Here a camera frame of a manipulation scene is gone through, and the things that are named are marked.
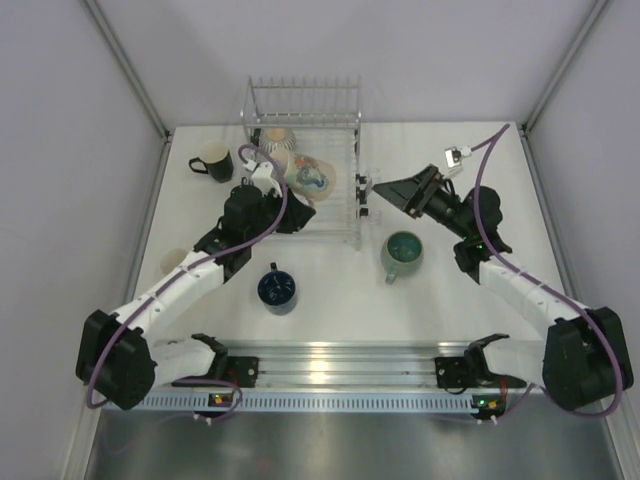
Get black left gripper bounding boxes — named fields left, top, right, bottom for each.
left=245, top=184, right=314, bottom=245

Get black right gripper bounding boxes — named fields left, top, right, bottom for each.
left=374, top=165, right=473, bottom=241

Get tall cream painted mug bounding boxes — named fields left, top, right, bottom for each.
left=271, top=149, right=337, bottom=202

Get green ceramic mug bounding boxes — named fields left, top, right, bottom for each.
left=380, top=231, right=424, bottom=285

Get dark blue mug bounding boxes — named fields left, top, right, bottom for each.
left=257, top=262, right=297, bottom=316

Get cream ribbed cup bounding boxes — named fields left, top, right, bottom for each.
left=259, top=128, right=297, bottom=153

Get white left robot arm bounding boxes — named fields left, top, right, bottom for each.
left=75, top=185, right=316, bottom=410

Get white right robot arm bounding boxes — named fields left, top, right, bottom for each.
left=372, top=165, right=634, bottom=411

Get clear acrylic dish rack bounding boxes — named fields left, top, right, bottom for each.
left=241, top=76, right=380, bottom=248

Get black mug cream interior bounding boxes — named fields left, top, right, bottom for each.
left=188, top=141, right=234, bottom=183

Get yellow cream cup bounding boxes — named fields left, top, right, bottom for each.
left=159, top=248, right=188, bottom=276

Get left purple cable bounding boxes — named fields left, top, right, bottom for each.
left=85, top=144, right=289, bottom=426

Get purple cable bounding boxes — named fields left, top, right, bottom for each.
left=85, top=144, right=289, bottom=426
left=462, top=123, right=626, bottom=417

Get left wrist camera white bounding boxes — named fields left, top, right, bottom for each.
left=244, top=159, right=282, bottom=197

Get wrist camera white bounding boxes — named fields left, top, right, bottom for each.
left=445, top=146, right=473, bottom=169
left=244, top=159, right=282, bottom=197

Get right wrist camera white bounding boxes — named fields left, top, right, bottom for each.
left=445, top=146, right=473, bottom=169

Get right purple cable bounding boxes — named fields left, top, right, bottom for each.
left=462, top=123, right=626, bottom=417

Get aluminium mounting rail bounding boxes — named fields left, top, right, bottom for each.
left=154, top=340, right=551, bottom=390

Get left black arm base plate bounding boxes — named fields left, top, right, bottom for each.
left=210, top=355, right=259, bottom=388

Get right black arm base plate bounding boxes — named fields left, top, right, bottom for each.
left=434, top=357, right=527, bottom=392

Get grey slotted cable duct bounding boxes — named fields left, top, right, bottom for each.
left=139, top=390, right=481, bottom=414

